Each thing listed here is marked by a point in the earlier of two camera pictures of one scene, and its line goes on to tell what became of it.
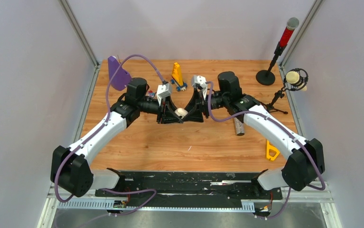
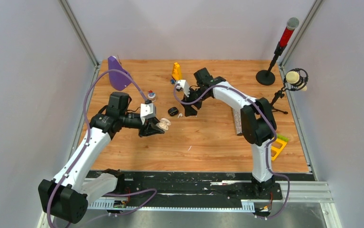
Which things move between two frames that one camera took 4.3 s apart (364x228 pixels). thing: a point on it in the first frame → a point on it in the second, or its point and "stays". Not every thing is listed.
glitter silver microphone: [239, 127] stays
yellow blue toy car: [177, 78] stays
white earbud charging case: [181, 112] → [163, 124]
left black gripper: [168, 117] → [149, 128]
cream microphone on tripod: [295, 80] stays
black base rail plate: [241, 186] stays
